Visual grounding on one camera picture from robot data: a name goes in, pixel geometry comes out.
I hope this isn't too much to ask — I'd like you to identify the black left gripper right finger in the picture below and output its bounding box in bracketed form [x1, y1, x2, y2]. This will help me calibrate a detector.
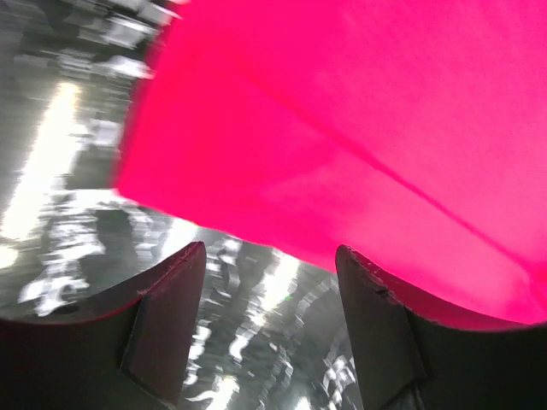
[336, 246, 546, 409]

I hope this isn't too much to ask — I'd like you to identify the black marble pattern mat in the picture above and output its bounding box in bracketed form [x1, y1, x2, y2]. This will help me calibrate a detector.
[1, 1, 362, 409]

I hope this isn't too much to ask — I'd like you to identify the magenta t shirt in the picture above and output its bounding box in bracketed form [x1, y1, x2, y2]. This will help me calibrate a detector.
[115, 1, 546, 325]

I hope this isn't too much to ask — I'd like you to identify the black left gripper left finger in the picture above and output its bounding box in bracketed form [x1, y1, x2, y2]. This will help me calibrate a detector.
[1, 242, 206, 410]

